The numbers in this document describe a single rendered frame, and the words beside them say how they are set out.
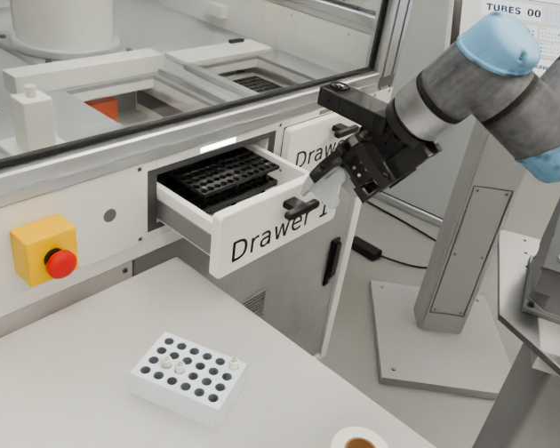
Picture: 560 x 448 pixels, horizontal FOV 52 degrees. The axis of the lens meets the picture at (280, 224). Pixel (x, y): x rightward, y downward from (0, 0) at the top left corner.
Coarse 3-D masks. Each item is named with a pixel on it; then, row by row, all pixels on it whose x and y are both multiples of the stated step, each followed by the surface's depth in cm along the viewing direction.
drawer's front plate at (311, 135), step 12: (312, 120) 113; (324, 120) 114; (336, 120) 118; (348, 120) 121; (288, 132) 108; (300, 132) 110; (312, 132) 113; (324, 132) 116; (288, 144) 109; (300, 144) 112; (312, 144) 115; (324, 144) 118; (336, 144) 122; (288, 156) 110; (300, 156) 114; (312, 156) 117; (324, 156) 121; (312, 168) 119
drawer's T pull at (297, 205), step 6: (294, 198) 89; (288, 204) 88; (294, 204) 88; (300, 204) 88; (306, 204) 88; (312, 204) 89; (318, 204) 90; (288, 210) 88; (294, 210) 86; (300, 210) 87; (306, 210) 88; (312, 210) 89; (288, 216) 85; (294, 216) 86
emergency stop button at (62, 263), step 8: (56, 256) 73; (64, 256) 73; (72, 256) 74; (48, 264) 73; (56, 264) 73; (64, 264) 74; (72, 264) 75; (48, 272) 73; (56, 272) 73; (64, 272) 74
